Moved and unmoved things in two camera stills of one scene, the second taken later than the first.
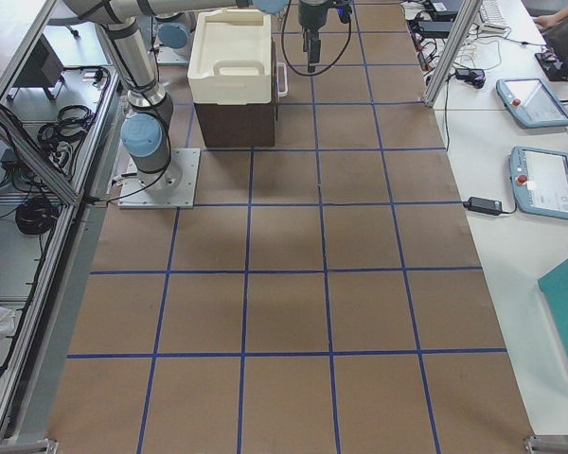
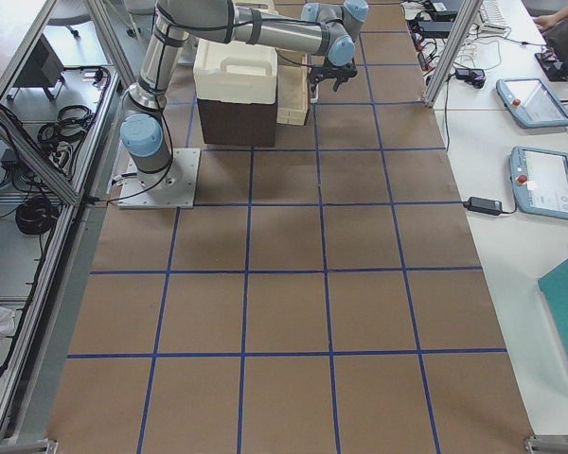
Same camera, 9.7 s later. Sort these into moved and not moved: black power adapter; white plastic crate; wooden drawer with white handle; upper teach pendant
Moved: wooden drawer with white handle
Not moved: black power adapter; upper teach pendant; white plastic crate
